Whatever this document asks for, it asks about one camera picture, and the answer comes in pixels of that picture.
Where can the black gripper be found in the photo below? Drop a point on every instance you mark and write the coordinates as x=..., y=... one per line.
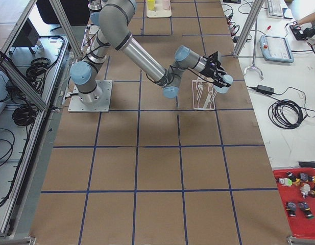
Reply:
x=208, y=72

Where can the white keyboard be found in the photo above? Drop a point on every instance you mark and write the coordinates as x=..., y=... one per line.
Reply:
x=274, y=8

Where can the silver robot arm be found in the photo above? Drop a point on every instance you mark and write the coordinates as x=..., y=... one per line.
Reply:
x=114, y=18

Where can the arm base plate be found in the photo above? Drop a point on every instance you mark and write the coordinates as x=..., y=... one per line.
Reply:
x=97, y=101

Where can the red parts tray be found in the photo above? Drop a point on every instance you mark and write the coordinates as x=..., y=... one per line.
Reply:
x=297, y=191

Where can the cream plastic tray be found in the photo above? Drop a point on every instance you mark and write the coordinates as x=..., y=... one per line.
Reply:
x=158, y=12

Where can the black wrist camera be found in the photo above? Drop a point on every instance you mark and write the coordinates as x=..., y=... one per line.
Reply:
x=215, y=59

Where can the blue teach pendant tablet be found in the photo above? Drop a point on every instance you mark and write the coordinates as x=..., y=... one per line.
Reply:
x=276, y=49

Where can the yellow plastic cup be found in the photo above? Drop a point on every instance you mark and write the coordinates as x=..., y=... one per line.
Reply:
x=151, y=5

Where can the light blue cup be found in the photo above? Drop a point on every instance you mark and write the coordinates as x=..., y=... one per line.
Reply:
x=223, y=84

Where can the white wire cup rack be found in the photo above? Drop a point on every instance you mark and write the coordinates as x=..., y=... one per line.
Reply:
x=203, y=95

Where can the aluminium frame post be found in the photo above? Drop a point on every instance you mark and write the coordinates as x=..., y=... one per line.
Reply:
x=251, y=19

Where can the black power adapter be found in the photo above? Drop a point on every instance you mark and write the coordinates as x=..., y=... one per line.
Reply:
x=265, y=89

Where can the metal reacher grabber pole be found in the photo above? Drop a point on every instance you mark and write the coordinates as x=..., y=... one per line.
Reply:
x=253, y=66

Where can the pink plastic cup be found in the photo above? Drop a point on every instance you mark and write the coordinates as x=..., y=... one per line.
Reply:
x=166, y=4

